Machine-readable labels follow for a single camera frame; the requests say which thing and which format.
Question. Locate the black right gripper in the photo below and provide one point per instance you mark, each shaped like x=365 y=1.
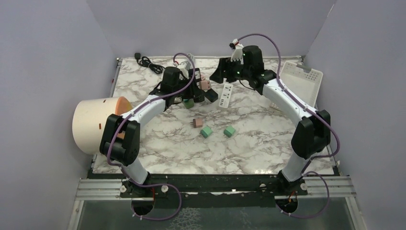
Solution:
x=225 y=65

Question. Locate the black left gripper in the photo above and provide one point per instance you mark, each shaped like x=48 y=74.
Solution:
x=190 y=93

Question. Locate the white power strip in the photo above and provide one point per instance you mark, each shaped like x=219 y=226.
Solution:
x=225 y=97

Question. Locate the black power strip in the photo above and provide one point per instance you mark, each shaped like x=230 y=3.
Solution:
x=211 y=95

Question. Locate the pink USB charger plug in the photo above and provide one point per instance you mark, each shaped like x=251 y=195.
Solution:
x=197 y=122

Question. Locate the green USB charger plug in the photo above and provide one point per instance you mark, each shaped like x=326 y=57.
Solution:
x=206 y=131

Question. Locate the green power strip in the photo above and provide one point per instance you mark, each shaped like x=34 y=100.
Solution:
x=188 y=103

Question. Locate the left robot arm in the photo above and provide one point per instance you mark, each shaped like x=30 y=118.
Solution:
x=120 y=142

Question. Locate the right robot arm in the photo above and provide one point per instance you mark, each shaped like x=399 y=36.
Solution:
x=312 y=127

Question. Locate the white plastic basket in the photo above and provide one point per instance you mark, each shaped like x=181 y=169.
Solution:
x=303 y=81

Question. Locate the cream cylindrical drum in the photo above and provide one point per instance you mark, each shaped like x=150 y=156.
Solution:
x=89 y=121

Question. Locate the aluminium front rail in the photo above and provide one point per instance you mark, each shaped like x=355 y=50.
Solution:
x=309 y=187

